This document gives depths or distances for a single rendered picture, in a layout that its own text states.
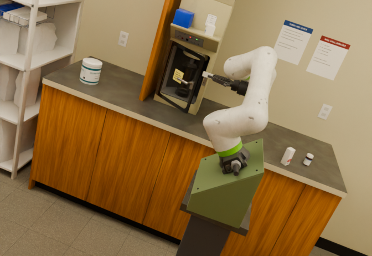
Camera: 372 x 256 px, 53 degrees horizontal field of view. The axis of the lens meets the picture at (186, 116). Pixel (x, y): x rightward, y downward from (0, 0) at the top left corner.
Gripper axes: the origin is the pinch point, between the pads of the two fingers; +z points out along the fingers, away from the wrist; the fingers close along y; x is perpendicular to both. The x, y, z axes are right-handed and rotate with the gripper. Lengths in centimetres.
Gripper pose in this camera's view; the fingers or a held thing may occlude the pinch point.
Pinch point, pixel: (207, 75)
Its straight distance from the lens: 235.7
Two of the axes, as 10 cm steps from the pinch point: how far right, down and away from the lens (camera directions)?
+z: -9.3, -3.5, 0.9
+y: -2.2, 3.5, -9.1
